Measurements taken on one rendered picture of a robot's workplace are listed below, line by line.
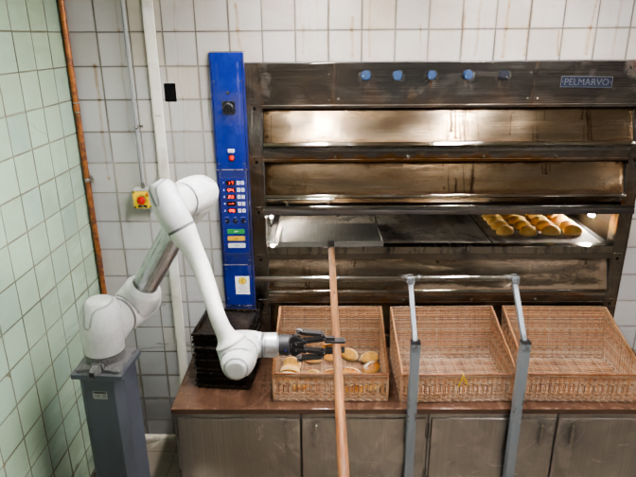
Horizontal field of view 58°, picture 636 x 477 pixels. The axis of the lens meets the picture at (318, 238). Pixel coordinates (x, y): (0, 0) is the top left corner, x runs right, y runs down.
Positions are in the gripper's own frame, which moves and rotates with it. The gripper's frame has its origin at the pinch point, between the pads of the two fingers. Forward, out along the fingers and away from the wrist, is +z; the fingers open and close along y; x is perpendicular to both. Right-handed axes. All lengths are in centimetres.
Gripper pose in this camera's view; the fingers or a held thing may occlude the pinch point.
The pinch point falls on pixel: (335, 344)
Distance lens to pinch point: 207.8
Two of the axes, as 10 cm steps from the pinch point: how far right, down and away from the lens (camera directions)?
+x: -0.1, 3.4, -9.4
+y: 0.0, 9.4, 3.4
